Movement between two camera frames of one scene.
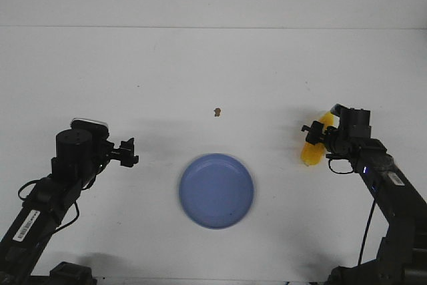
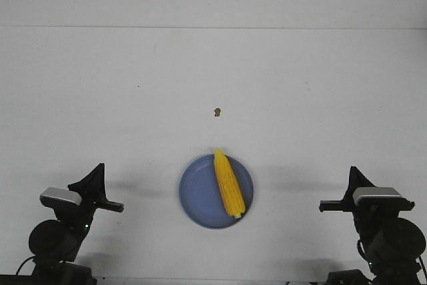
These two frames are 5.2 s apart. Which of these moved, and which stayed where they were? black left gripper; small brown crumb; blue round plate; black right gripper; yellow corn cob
Moved: black left gripper; yellow corn cob; black right gripper
Stayed: small brown crumb; blue round plate
